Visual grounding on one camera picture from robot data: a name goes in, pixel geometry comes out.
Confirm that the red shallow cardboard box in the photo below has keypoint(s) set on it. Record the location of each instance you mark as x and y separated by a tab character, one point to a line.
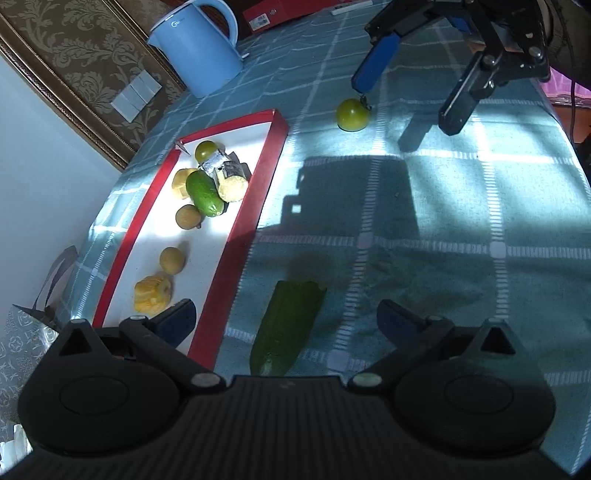
203	240

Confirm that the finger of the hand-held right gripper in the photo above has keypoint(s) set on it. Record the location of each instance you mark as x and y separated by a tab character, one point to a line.
376	64
461	106

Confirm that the small brown round fruit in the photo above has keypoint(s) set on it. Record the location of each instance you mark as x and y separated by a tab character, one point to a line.
188	217
172	260

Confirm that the white tissue pack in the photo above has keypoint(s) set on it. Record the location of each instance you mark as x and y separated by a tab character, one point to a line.
11	443

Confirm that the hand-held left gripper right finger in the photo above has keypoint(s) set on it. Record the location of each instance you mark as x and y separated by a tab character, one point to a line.
397	318

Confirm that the grey wall switch panel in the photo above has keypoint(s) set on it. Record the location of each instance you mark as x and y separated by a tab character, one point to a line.
136	94

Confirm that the blue electric kettle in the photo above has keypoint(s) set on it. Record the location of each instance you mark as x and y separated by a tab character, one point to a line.
194	50

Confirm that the small whole green cucumber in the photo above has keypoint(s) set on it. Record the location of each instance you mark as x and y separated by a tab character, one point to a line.
203	194

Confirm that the yellow ridged corn piece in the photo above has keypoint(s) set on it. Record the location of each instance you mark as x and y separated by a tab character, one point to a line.
153	295

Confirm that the pink cloth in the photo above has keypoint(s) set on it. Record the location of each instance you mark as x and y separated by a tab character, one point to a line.
568	90

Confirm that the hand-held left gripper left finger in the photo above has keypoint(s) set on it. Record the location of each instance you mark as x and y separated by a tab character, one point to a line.
178	321

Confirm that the green tomato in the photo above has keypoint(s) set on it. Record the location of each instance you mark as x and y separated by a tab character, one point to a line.
205	151
353	115

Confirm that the yellow bell pepper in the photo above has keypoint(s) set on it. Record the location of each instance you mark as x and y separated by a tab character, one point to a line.
181	182

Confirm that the red box with label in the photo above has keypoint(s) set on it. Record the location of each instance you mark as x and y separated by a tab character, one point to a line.
277	14

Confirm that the cut green cucumber piece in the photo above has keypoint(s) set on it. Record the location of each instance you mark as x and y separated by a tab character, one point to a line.
288	323

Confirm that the grey patterned paper bag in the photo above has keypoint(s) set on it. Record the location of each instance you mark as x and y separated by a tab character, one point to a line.
23	350

